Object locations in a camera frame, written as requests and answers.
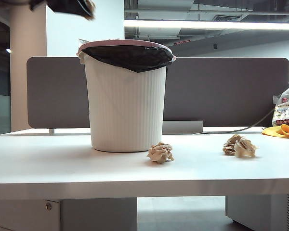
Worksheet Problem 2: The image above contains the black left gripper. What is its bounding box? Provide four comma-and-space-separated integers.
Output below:
30, 0, 95, 20

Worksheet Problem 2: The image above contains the brown paper ball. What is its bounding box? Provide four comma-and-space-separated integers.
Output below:
85, 0, 96, 21
146, 141, 175, 164

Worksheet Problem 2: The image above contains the two-lobed brown paper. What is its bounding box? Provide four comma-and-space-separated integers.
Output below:
222, 134, 260, 159

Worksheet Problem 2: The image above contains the black trash bag liner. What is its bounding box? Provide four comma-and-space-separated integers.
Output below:
81, 45, 174, 73

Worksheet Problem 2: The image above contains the white ribbed trash can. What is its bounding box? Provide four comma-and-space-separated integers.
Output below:
79, 51, 168, 153

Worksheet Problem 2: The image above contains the white paper label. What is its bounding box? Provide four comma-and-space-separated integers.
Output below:
78, 38, 91, 50

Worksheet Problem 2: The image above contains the beige building column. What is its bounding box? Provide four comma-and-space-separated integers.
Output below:
9, 7, 47, 132

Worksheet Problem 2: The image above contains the ceiling light strip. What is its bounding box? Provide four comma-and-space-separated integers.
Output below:
124, 19, 289, 31

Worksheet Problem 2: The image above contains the ceiling air vent grille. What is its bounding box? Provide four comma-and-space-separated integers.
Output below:
214, 14, 244, 23

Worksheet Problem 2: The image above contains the grey desk partition panel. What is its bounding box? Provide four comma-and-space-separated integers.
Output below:
26, 56, 289, 129

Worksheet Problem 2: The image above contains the white drawer cabinet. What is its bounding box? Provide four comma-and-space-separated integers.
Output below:
0, 197, 138, 231

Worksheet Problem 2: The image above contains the yellow cloth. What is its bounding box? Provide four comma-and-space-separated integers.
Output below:
262, 124, 289, 140

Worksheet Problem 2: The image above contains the plastic bag of sponges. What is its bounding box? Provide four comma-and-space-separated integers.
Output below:
272, 71, 289, 128

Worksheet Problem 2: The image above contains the white vented cabinet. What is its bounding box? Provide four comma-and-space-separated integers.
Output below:
225, 193, 289, 231

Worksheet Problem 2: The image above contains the grey cable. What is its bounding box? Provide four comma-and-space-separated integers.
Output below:
202, 108, 276, 134

